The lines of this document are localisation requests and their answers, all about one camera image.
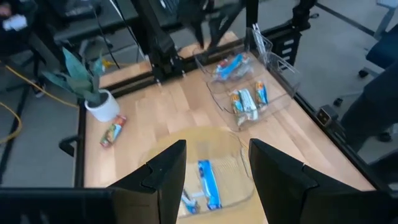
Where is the dark blue granola bar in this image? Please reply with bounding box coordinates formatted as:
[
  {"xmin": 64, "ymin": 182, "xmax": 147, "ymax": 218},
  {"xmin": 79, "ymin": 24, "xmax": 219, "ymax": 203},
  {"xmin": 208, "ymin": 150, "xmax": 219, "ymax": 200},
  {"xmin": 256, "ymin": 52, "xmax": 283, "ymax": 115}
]
[
  {"xmin": 180, "ymin": 188, "xmax": 201, "ymax": 216},
  {"xmin": 197, "ymin": 159, "xmax": 223, "ymax": 212}
]

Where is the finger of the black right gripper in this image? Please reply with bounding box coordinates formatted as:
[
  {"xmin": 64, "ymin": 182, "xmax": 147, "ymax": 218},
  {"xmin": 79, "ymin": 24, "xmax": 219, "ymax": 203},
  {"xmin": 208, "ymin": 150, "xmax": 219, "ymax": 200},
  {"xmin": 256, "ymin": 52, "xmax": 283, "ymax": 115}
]
[
  {"xmin": 208, "ymin": 6, "xmax": 244, "ymax": 47},
  {"xmin": 185, "ymin": 13, "xmax": 206, "ymax": 50}
]

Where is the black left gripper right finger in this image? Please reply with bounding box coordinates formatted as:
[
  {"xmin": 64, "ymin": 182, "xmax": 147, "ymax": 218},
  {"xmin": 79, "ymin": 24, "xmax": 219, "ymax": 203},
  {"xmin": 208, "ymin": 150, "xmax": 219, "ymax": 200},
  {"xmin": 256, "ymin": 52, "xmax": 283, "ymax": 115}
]
[{"xmin": 248, "ymin": 138, "xmax": 364, "ymax": 224}]

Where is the small black box device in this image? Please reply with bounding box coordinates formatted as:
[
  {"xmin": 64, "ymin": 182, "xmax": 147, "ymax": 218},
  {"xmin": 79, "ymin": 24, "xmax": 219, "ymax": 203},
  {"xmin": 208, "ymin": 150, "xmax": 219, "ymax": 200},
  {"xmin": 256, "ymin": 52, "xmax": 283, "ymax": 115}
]
[{"xmin": 315, "ymin": 105, "xmax": 340, "ymax": 127}]

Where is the blue orange granola bar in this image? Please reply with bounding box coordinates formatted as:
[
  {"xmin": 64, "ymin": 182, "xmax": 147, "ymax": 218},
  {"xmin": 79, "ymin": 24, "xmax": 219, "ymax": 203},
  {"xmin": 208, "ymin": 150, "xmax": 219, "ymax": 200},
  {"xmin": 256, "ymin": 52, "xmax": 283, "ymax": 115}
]
[
  {"xmin": 254, "ymin": 80, "xmax": 270, "ymax": 110},
  {"xmin": 229, "ymin": 90, "xmax": 246, "ymax": 127}
]

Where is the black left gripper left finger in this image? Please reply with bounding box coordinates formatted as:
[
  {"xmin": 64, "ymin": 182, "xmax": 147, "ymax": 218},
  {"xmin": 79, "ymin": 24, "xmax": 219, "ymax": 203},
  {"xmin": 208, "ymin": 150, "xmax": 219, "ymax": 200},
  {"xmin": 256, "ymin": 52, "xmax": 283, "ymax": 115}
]
[{"xmin": 107, "ymin": 139, "xmax": 188, "ymax": 224}]

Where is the black aluminium table frame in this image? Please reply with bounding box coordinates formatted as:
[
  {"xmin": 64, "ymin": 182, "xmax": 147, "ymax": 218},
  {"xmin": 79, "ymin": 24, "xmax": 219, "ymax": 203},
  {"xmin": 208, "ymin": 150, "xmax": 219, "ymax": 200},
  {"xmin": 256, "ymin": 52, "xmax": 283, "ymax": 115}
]
[{"xmin": 57, "ymin": 29, "xmax": 398, "ymax": 192}]

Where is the red green granola bar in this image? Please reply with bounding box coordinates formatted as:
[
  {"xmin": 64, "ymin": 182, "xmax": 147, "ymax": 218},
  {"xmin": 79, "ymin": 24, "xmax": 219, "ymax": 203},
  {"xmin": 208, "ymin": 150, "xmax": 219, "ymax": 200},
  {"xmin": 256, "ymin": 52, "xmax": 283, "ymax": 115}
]
[{"xmin": 99, "ymin": 114, "xmax": 127, "ymax": 148}]

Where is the black desk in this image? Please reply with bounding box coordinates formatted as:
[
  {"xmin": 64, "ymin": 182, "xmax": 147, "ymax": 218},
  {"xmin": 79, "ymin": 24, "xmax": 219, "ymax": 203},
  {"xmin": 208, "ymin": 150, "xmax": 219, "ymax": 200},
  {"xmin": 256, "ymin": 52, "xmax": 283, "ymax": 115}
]
[{"xmin": 27, "ymin": 0, "xmax": 147, "ymax": 43}]

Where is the dark blue office chair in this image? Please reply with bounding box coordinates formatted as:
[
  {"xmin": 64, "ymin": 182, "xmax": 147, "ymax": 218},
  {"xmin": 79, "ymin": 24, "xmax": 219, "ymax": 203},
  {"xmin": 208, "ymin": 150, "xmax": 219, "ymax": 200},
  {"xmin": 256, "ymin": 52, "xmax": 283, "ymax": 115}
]
[{"xmin": 357, "ymin": 23, "xmax": 398, "ymax": 78}]

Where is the snake plant in white pot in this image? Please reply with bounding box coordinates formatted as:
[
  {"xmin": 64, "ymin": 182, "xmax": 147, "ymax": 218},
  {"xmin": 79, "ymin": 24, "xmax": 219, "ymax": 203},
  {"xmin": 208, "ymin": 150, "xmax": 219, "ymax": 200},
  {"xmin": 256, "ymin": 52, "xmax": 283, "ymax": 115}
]
[{"xmin": 42, "ymin": 46, "xmax": 121, "ymax": 123}]

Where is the round woven yellow placemat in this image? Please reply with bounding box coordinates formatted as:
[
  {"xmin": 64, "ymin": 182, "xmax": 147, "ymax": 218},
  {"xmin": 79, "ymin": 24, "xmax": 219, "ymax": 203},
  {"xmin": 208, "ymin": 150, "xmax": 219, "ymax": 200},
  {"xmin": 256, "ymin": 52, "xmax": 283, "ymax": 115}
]
[{"xmin": 141, "ymin": 126, "xmax": 259, "ymax": 224}]

